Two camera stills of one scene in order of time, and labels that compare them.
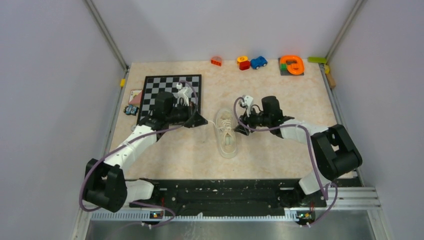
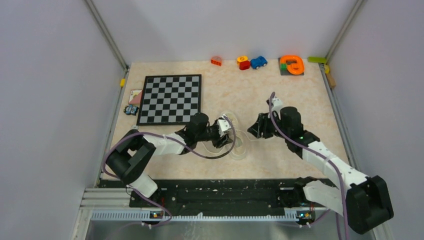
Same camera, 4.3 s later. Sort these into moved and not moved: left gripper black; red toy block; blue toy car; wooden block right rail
Moved: left gripper black
Not moved: red toy block; wooden block right rail; blue toy car
